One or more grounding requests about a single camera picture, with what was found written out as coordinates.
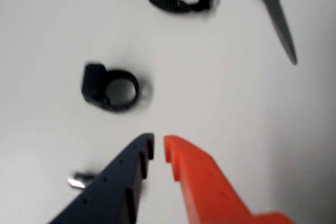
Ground black AA battery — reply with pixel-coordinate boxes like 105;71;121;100
67;170;97;189

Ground black plastic ring clamp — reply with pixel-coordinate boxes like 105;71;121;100
81;62;140;113

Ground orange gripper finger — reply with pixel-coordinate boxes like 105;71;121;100
163;134;295;224

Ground dark navy gripper finger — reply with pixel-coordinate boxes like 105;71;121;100
48;133;155;224

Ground blue handled scissors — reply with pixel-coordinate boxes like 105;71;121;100
229;0;299;66

